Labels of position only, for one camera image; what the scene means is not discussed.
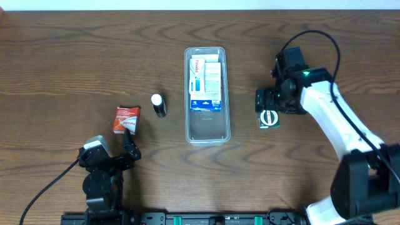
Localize green square box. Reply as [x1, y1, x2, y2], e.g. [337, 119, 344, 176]
[258, 110, 280, 129]

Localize red Panadol box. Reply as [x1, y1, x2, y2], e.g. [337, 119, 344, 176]
[112, 107, 141, 135]

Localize black bottle white cap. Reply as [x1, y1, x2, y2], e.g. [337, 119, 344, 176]
[151, 94, 167, 118]

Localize blue tall box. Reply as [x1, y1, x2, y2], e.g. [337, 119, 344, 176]
[190, 62, 222, 111]

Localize white Panadol box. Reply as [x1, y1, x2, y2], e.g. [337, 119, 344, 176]
[189, 58, 206, 94]

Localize clear plastic container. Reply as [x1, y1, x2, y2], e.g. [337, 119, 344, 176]
[184, 47, 231, 146]

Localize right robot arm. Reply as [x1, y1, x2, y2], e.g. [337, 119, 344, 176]
[255, 66, 399, 224]

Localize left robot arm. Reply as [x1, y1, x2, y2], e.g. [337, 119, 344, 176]
[77, 129, 141, 224]

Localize right black cable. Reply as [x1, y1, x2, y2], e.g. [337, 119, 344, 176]
[281, 29, 400, 185]

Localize black cable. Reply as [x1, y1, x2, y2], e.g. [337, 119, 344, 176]
[19, 158, 81, 225]
[281, 29, 400, 185]

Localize black mounting rail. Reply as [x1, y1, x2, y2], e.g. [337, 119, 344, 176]
[60, 211, 310, 225]

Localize left black cable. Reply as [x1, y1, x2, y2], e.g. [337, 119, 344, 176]
[19, 158, 81, 225]

